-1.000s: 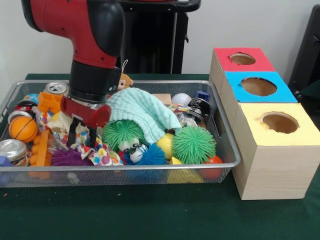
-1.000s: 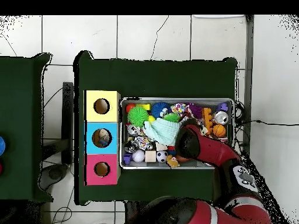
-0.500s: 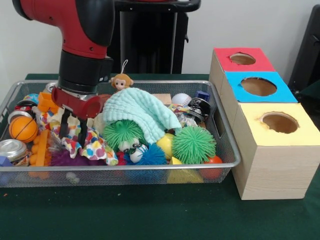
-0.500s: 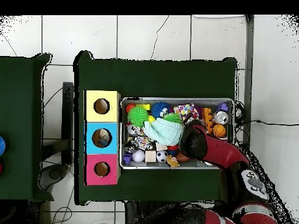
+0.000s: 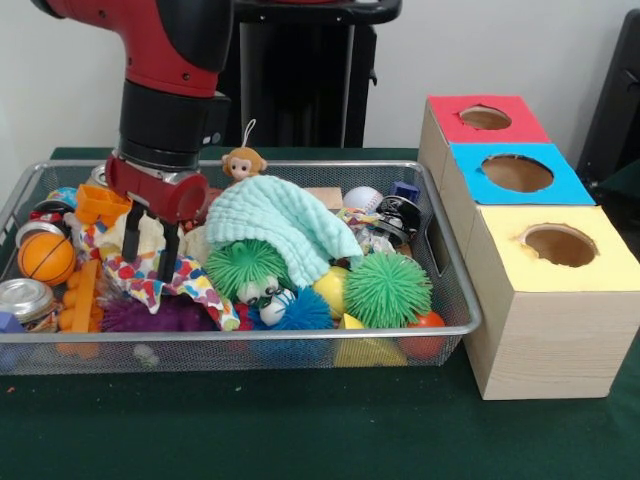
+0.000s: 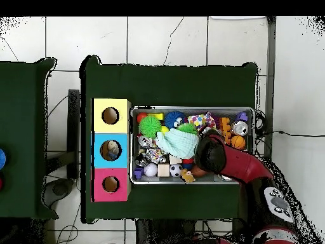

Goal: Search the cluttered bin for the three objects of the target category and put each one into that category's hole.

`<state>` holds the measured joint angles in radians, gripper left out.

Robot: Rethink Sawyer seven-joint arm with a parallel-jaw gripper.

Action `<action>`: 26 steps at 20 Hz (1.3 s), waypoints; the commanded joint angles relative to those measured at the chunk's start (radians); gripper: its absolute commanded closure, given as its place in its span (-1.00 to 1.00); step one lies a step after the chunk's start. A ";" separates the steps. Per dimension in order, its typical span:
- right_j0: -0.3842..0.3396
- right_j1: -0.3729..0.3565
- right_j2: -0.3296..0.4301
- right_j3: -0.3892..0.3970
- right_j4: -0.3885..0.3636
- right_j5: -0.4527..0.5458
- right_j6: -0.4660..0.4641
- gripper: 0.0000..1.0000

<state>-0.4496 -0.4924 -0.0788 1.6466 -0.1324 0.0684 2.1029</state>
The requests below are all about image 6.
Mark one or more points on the mint green cloth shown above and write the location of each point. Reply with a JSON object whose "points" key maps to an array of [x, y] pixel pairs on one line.
{"points": [[180, 143]]}

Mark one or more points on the polka dot cloth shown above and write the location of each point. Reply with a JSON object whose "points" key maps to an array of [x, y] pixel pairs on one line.
{"points": [[202, 120]]}

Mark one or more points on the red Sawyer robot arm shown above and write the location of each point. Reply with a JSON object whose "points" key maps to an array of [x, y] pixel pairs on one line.
{"points": [[238, 165]]}

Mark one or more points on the wooden box with three holes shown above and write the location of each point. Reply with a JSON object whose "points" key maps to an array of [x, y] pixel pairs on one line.
{"points": [[97, 140]]}

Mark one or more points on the green spiky ball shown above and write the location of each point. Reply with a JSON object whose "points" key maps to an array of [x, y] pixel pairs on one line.
{"points": [[150, 126], [187, 128]]}

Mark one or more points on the blue spiky ball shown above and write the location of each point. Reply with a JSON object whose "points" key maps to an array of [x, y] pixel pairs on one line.
{"points": [[174, 119]]}

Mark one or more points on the white baseball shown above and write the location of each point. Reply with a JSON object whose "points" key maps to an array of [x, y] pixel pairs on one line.
{"points": [[150, 169]]}

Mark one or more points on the small soccer ball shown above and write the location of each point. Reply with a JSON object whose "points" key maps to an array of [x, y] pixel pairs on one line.
{"points": [[176, 171]]}

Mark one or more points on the brown monkey plush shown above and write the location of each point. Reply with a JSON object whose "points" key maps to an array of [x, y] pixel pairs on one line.
{"points": [[187, 176]]}

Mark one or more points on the dark green tablecloth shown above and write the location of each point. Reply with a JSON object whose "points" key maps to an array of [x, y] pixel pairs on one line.
{"points": [[167, 86]]}

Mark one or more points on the small orange basketball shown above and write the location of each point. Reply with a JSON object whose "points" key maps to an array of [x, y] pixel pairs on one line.
{"points": [[237, 142]]}

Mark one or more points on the silver soda can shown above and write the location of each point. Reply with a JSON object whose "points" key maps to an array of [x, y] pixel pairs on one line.
{"points": [[239, 128]]}

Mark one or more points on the black upright panel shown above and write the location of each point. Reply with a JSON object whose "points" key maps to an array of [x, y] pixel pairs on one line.
{"points": [[74, 132]]}

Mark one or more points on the side table with green cloth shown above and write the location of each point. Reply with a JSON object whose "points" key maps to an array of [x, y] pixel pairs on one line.
{"points": [[25, 127]]}

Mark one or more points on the blue round object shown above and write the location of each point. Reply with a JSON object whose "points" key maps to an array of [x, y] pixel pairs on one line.
{"points": [[2, 158]]}

